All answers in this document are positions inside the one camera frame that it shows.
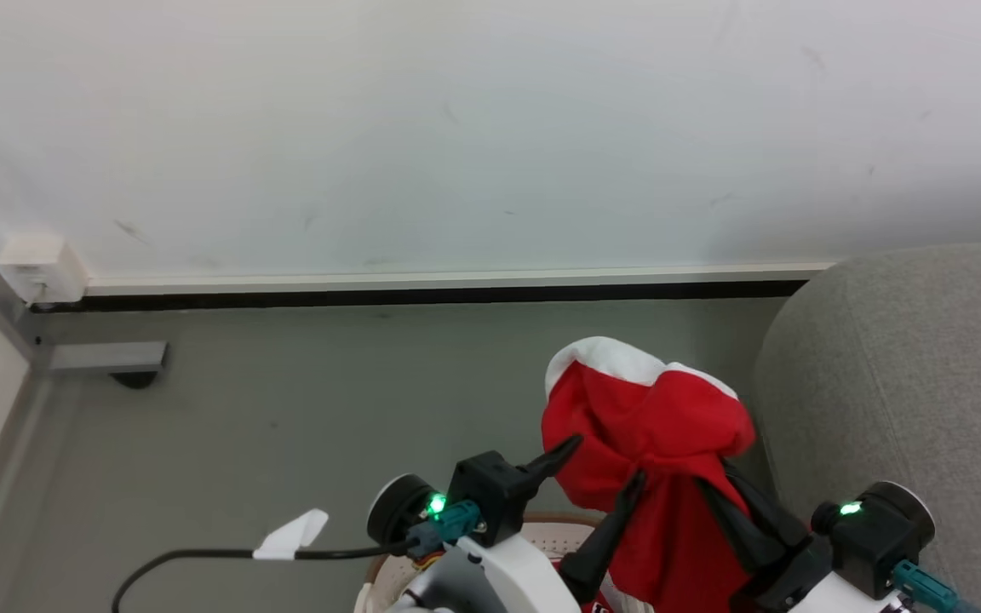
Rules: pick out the black partition foot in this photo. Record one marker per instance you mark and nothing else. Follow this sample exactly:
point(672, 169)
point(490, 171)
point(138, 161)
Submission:
point(136, 379)

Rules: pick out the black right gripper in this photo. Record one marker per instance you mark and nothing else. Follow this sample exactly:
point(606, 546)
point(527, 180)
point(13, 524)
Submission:
point(831, 562)

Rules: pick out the grey fabric sofa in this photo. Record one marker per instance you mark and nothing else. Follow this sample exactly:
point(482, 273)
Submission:
point(916, 383)

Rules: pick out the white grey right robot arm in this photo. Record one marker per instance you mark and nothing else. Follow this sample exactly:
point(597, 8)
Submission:
point(840, 600)

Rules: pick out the white tape tag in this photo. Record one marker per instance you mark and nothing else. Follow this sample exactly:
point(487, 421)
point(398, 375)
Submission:
point(293, 535)

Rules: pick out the black baseboard strip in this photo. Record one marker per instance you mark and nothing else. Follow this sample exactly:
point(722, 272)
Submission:
point(422, 297)

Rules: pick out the white laundry basket brown rim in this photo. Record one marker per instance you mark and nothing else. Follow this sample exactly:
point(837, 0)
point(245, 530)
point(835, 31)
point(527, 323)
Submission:
point(554, 536)

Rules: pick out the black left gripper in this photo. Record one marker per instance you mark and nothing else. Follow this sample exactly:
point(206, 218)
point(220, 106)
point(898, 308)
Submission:
point(490, 494)

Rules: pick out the red and white garment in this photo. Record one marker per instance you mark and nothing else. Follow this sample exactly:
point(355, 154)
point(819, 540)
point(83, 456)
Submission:
point(652, 426)

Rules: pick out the white wall junction box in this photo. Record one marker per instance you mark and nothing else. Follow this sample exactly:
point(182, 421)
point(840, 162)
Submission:
point(41, 266)

